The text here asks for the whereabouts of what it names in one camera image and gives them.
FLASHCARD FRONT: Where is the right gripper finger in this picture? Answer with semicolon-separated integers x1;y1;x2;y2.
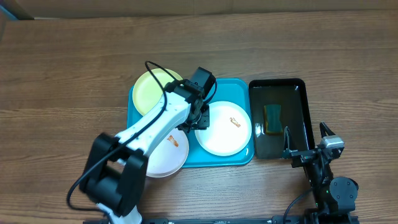
320;121;335;138
282;126;291;159

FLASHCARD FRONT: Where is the green yellow sponge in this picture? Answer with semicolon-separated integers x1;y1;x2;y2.
264;105;283;135

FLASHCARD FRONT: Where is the white plate with sauce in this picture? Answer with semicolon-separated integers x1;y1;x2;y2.
195;101;252;156

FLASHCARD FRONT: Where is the yellow plate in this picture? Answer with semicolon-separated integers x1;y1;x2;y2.
132;68;183;116

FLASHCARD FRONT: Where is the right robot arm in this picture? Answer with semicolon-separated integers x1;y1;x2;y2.
281;122;359;224

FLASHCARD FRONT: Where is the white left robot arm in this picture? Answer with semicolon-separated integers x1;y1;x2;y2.
73;80;212;223

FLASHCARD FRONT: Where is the teal plastic tray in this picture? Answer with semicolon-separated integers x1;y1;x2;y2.
125;77;255;169

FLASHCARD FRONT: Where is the black water tray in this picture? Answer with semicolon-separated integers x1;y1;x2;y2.
249;78;315;159

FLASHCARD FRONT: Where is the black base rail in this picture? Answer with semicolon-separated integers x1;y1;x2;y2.
82;215;360;224

